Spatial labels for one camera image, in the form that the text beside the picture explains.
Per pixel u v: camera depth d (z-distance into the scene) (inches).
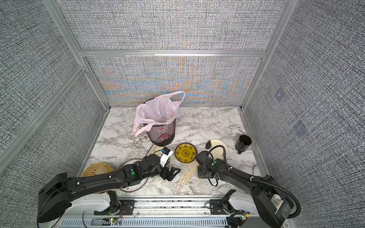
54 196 15.9
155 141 37.3
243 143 36.2
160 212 28.8
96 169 32.7
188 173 33.7
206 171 28.3
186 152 37.2
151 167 23.1
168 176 26.6
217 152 30.7
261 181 17.2
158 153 27.0
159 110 36.7
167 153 26.7
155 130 32.9
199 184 32.1
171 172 26.6
